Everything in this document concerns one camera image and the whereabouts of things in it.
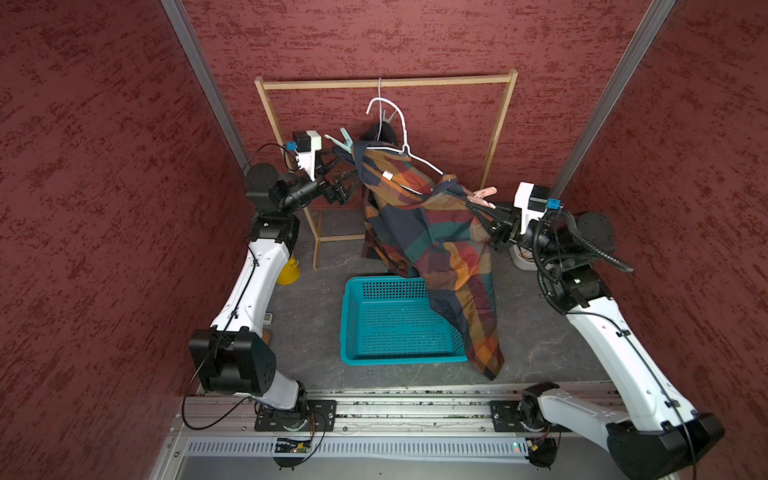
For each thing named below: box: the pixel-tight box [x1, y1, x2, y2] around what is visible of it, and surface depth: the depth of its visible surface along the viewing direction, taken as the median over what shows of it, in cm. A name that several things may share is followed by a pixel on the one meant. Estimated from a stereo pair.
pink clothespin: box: [467, 186, 497, 209], surface depth 51 cm
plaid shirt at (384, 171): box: [352, 120, 413, 276], surface depth 61 cm
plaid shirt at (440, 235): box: [351, 143, 506, 380], surface depth 63 cm
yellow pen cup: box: [276, 253, 301, 286], surface depth 100 cm
